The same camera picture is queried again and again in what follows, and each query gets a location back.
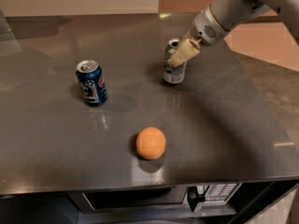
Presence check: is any white green 7up can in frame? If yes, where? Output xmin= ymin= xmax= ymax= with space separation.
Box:
xmin=164 ymin=38 xmax=186 ymax=84

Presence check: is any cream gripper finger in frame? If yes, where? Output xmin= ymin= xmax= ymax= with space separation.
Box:
xmin=166 ymin=38 xmax=200 ymax=67

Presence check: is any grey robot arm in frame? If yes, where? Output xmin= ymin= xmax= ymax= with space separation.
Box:
xmin=166 ymin=0 xmax=299 ymax=67

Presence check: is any microwave oven under table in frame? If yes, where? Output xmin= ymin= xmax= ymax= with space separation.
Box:
xmin=69 ymin=183 xmax=242 ymax=213

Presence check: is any blue pepsi can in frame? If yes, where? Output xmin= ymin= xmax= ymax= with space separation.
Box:
xmin=76 ymin=60 xmax=107 ymax=106

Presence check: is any orange fruit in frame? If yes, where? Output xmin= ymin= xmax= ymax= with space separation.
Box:
xmin=135 ymin=127 xmax=166 ymax=161

